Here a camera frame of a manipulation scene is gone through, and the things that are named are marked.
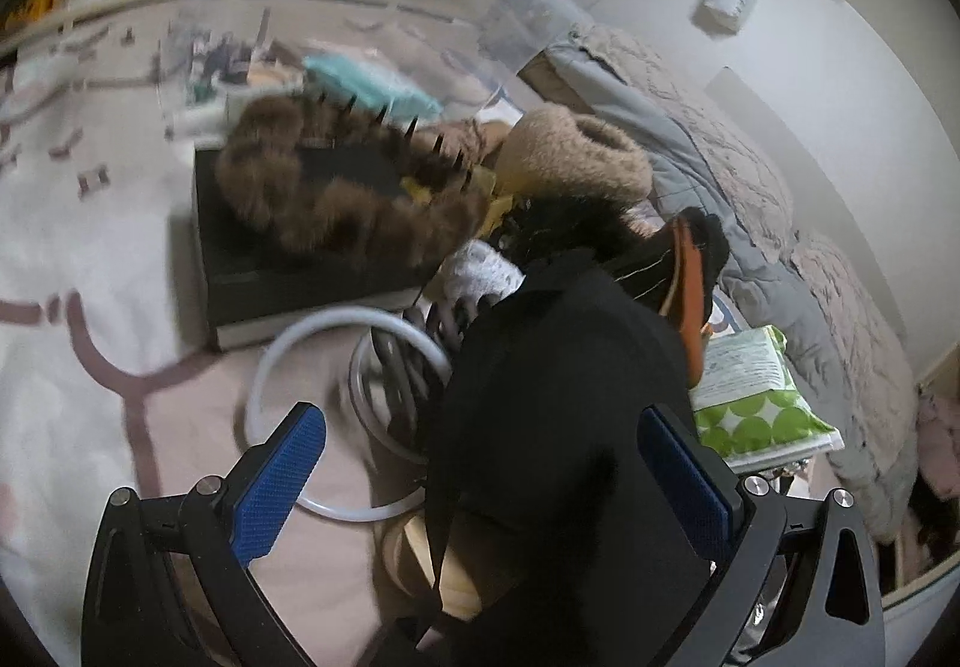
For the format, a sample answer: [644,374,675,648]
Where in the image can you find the dark brown hair claw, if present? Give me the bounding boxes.
[371,296,496,458]

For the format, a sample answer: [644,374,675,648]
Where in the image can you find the black feathery item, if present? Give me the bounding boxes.
[495,198,661,263]

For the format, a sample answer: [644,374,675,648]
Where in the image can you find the brown fur scrunchie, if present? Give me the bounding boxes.
[216,93,492,263]

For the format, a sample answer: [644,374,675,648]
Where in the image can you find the pink clothes pile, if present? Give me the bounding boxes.
[915,386,960,499]

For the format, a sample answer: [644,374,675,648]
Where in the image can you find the tan leather tag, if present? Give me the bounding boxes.
[379,509,488,623]

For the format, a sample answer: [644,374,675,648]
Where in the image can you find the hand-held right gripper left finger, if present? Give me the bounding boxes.
[81,401,329,667]

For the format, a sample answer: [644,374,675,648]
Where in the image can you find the white cable ring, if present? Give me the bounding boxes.
[246,307,455,522]

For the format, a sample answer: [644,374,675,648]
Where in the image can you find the black cloth bag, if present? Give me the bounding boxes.
[390,247,721,667]

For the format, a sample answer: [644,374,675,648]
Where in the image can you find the yellow gold item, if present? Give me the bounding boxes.
[401,168,518,226]

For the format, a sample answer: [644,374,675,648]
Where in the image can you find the orange strap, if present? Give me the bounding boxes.
[660,217,710,383]

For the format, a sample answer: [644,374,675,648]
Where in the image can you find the beige fuzzy hat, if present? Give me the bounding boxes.
[499,106,655,203]

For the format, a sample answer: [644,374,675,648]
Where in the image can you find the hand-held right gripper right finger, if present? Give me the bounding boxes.
[637,404,886,667]

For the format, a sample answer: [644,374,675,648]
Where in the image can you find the teal wipes pack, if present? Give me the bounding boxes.
[304,53,443,121]

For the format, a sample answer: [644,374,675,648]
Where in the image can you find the black box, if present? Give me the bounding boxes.
[193,146,451,351]

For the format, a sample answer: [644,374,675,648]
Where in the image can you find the grey duvet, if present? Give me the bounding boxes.
[525,48,920,548]

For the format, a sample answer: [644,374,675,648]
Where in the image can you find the beige quilted pillow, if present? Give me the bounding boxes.
[787,232,912,458]
[570,26,796,241]

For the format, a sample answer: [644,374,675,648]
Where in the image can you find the white knit item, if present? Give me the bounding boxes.
[439,239,526,308]

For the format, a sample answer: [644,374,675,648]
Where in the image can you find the green white wipes pack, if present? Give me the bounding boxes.
[690,326,841,473]

